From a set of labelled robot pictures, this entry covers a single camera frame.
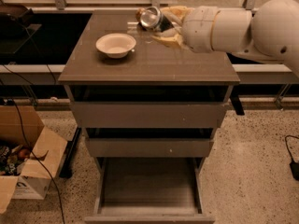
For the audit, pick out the open cardboard box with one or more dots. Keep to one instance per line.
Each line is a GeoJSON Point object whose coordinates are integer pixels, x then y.
{"type": "Point", "coordinates": [21, 126]}

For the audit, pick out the grey drawer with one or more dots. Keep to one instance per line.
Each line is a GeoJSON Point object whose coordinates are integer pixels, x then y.
{"type": "Point", "coordinates": [150, 142]}
{"type": "Point", "coordinates": [148, 107]}
{"type": "Point", "coordinates": [149, 191]}

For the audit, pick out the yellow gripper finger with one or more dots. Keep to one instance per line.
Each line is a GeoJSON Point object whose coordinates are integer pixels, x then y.
{"type": "Point", "coordinates": [174, 41]}
{"type": "Point", "coordinates": [176, 14]}

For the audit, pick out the items inside cardboard box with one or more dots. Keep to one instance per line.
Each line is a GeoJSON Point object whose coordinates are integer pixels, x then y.
{"type": "Point", "coordinates": [12, 159]}

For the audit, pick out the black power adapter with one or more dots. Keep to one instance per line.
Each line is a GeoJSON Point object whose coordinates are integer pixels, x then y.
{"type": "Point", "coordinates": [295, 170]}

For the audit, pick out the grey middle drawer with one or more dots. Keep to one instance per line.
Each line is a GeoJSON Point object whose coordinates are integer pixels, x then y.
{"type": "Point", "coordinates": [150, 142]}

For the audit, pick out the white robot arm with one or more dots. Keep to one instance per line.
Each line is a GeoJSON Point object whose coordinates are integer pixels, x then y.
{"type": "Point", "coordinates": [269, 34]}

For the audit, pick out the grey top drawer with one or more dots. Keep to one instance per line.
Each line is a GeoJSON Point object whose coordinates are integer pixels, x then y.
{"type": "Point", "coordinates": [148, 107]}

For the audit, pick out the grey drawer cabinet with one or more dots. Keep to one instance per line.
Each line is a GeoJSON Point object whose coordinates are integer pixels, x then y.
{"type": "Point", "coordinates": [149, 63]}

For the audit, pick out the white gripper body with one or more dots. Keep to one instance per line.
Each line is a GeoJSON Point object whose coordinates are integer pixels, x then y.
{"type": "Point", "coordinates": [197, 28]}

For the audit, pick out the grey bottom drawer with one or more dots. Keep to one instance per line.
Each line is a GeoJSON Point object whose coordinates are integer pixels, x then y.
{"type": "Point", "coordinates": [149, 191]}

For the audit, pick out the black device on shelf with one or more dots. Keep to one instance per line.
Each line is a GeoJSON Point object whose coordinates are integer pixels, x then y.
{"type": "Point", "coordinates": [14, 19]}

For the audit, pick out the tan soda can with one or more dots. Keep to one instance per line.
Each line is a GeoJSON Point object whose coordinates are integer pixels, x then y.
{"type": "Point", "coordinates": [139, 13]}

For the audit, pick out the black metal floor bar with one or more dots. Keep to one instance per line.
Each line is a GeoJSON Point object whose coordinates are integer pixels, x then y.
{"type": "Point", "coordinates": [66, 163]}

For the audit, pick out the silver blue redbull can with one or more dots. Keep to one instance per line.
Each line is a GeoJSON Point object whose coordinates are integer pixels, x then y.
{"type": "Point", "coordinates": [153, 19]}

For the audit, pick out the white bowl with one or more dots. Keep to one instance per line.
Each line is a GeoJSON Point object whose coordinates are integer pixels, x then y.
{"type": "Point", "coordinates": [115, 46]}

